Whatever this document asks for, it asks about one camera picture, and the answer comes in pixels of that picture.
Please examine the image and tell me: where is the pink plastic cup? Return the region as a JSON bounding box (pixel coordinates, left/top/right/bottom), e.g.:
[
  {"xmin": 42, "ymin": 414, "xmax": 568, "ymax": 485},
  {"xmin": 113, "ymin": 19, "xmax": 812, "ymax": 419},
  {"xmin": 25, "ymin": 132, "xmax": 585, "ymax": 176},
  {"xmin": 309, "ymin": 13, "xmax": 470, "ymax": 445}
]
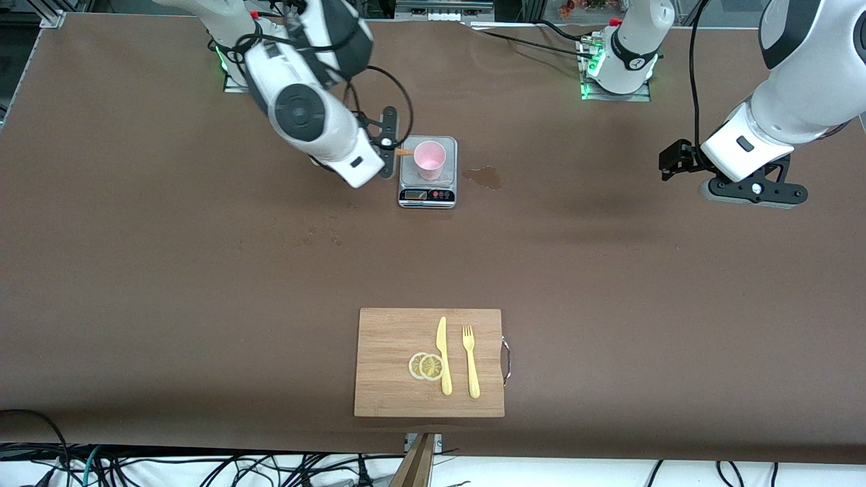
[{"xmin": 413, "ymin": 140, "xmax": 447, "ymax": 181}]

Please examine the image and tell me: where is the brown sauce spill puddle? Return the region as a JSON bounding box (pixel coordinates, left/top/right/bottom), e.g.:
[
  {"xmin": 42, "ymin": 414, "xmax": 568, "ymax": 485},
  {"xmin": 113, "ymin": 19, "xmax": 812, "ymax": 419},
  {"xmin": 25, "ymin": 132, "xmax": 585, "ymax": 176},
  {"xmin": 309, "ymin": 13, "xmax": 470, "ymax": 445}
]
[{"xmin": 462, "ymin": 166, "xmax": 503, "ymax": 191}]

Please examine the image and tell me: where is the colourful toy food pile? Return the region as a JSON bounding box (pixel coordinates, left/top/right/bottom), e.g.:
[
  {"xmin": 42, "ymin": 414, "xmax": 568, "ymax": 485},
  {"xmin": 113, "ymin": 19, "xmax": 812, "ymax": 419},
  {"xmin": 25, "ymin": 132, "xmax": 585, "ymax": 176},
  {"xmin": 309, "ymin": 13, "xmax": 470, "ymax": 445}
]
[{"xmin": 558, "ymin": 0, "xmax": 613, "ymax": 18}]

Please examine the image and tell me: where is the silver digital kitchen scale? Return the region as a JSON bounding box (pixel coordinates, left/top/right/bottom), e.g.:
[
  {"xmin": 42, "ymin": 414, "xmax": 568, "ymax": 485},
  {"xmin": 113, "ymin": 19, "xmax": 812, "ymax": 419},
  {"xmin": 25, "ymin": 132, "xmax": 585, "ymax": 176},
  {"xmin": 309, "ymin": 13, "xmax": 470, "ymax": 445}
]
[{"xmin": 398, "ymin": 135, "xmax": 459, "ymax": 210}]

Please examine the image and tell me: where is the white power strip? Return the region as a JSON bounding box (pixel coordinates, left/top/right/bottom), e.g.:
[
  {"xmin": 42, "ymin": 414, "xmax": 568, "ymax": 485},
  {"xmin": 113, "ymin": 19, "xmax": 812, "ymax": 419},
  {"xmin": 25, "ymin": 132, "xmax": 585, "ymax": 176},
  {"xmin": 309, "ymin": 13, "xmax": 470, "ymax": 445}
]
[{"xmin": 396, "ymin": 0, "xmax": 495, "ymax": 24}]

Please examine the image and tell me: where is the yellow plastic fork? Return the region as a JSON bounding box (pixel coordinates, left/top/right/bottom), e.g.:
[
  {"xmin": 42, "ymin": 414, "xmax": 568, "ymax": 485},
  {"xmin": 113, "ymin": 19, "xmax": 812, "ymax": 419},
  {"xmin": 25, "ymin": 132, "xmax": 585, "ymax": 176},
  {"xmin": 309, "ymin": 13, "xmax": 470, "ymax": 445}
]
[{"xmin": 462, "ymin": 325, "xmax": 481, "ymax": 399}]

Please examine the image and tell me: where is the yellow plastic knife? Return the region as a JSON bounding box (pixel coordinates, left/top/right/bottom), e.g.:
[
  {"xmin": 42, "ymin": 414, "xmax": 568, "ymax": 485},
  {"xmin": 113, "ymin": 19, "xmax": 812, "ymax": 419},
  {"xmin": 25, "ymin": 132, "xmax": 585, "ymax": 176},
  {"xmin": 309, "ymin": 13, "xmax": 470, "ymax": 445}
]
[{"xmin": 436, "ymin": 316, "xmax": 453, "ymax": 396}]

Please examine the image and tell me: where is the wooden cutting board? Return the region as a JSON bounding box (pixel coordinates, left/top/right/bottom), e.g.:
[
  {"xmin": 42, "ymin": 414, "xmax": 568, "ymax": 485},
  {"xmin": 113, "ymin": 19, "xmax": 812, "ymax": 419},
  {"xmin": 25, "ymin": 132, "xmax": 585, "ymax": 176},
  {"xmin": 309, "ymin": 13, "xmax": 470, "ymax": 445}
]
[{"xmin": 354, "ymin": 308, "xmax": 512, "ymax": 418}]

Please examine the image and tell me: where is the wooden beam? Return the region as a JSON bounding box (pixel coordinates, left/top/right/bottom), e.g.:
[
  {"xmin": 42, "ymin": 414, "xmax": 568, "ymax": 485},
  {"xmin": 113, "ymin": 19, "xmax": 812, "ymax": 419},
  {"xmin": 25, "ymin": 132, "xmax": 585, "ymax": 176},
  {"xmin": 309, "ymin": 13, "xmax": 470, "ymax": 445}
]
[{"xmin": 389, "ymin": 433, "xmax": 437, "ymax": 487}]

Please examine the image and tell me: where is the brown table cover sheet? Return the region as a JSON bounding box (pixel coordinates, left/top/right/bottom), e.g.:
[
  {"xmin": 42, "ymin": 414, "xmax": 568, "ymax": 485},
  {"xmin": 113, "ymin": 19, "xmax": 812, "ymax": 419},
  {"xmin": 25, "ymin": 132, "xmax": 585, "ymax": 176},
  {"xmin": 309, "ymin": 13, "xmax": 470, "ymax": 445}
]
[{"xmin": 0, "ymin": 12, "xmax": 866, "ymax": 464}]

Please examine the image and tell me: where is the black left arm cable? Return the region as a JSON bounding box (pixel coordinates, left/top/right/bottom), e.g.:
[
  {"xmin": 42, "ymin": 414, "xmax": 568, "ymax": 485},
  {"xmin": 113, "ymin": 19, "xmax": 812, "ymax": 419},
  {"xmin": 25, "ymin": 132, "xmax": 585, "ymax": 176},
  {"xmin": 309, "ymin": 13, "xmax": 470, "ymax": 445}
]
[{"xmin": 688, "ymin": 0, "xmax": 712, "ymax": 147}]

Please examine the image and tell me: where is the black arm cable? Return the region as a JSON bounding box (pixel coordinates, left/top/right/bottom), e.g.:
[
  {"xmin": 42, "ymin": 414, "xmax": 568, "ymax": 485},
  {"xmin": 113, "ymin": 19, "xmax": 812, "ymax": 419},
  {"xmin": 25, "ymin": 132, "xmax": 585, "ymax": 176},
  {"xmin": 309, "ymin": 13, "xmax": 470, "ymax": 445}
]
[
  {"xmin": 230, "ymin": 37, "xmax": 415, "ymax": 146},
  {"xmin": 688, "ymin": 0, "xmax": 712, "ymax": 147}
]

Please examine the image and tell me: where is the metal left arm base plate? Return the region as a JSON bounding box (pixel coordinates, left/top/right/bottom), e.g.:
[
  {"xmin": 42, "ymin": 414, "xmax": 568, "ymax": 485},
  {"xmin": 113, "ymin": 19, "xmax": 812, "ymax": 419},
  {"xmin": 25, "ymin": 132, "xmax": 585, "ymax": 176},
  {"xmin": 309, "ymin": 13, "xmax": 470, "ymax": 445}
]
[{"xmin": 578, "ymin": 37, "xmax": 652, "ymax": 102}]

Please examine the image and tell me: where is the black cable lying on table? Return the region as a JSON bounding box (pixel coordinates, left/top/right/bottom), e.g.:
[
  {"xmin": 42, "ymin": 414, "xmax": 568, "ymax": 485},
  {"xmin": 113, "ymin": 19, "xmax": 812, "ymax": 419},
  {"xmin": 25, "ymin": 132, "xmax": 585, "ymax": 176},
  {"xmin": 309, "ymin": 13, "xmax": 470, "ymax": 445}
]
[{"xmin": 470, "ymin": 26, "xmax": 589, "ymax": 60}]

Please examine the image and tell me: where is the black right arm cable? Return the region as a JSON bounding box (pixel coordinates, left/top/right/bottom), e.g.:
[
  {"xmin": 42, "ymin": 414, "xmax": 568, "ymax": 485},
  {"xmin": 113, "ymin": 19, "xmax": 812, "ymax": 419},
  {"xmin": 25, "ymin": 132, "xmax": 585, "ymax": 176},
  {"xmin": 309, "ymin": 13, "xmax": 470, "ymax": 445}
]
[{"xmin": 230, "ymin": 37, "xmax": 415, "ymax": 146}]

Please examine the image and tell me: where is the aluminium frame profile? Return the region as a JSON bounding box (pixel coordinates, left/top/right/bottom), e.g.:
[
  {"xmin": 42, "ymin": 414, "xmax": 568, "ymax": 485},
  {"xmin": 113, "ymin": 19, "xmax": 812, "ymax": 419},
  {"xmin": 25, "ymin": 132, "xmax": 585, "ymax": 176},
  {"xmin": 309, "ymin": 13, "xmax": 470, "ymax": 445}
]
[{"xmin": 39, "ymin": 0, "xmax": 85, "ymax": 29}]

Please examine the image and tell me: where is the teal floor cable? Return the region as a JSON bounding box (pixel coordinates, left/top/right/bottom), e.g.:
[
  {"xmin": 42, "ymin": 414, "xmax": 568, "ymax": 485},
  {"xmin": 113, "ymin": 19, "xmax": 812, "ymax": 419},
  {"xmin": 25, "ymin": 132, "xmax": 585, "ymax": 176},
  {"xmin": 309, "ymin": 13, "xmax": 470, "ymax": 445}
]
[{"xmin": 64, "ymin": 445, "xmax": 102, "ymax": 487}]

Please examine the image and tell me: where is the black looped floor cable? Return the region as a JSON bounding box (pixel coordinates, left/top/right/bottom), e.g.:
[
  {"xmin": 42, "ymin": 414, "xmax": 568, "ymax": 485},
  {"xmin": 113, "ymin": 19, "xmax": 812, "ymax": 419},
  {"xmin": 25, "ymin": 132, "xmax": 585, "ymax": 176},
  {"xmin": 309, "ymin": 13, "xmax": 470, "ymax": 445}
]
[{"xmin": 0, "ymin": 409, "xmax": 72, "ymax": 487}]

